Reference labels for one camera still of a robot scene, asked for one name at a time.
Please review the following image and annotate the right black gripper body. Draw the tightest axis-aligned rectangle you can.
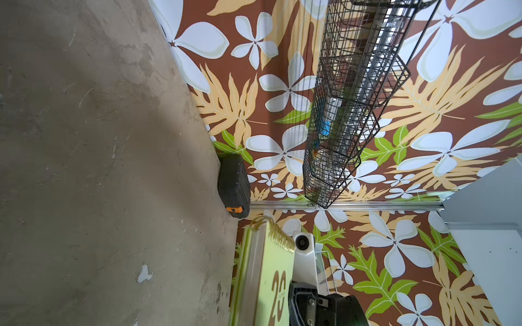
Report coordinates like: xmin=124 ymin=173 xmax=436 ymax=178
xmin=288 ymin=282 xmax=369 ymax=326

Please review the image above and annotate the green 2026 desk calendar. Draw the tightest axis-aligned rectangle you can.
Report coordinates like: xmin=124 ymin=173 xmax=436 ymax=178
xmin=229 ymin=216 xmax=296 ymax=325

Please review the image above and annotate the black hard case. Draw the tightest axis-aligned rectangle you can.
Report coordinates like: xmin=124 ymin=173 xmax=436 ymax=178
xmin=217 ymin=154 xmax=251 ymax=219

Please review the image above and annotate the blue object in basket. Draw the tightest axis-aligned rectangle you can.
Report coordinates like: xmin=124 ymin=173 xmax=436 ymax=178
xmin=319 ymin=119 xmax=331 ymax=137

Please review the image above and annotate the white mesh basket right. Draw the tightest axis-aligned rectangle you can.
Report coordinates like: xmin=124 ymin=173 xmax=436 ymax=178
xmin=441 ymin=156 xmax=521 ymax=325

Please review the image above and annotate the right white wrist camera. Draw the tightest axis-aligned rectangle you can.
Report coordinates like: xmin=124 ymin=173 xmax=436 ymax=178
xmin=292 ymin=231 xmax=318 ymax=287

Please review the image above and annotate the black wire basket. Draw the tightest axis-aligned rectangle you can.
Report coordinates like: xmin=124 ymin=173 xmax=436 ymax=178
xmin=303 ymin=1 xmax=439 ymax=209

